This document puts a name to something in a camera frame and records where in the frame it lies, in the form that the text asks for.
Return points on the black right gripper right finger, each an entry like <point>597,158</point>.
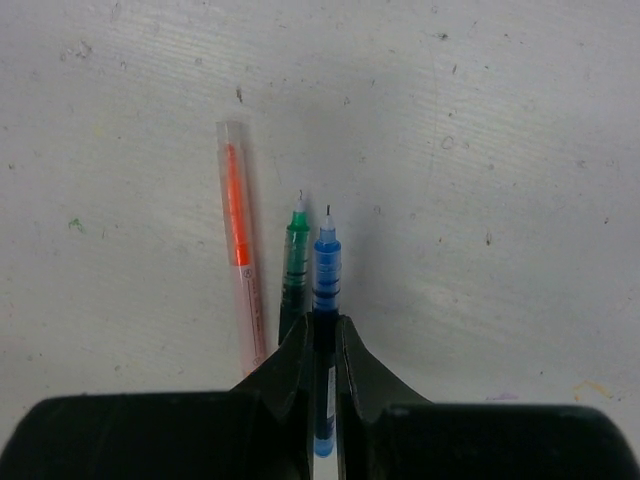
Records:
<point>386,430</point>

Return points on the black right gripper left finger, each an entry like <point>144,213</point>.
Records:
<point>259,429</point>

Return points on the green gel pen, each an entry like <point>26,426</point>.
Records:
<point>295,268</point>

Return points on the blue gel pen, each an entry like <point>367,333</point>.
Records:
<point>326,288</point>

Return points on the orange clear pen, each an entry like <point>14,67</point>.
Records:
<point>238,222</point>

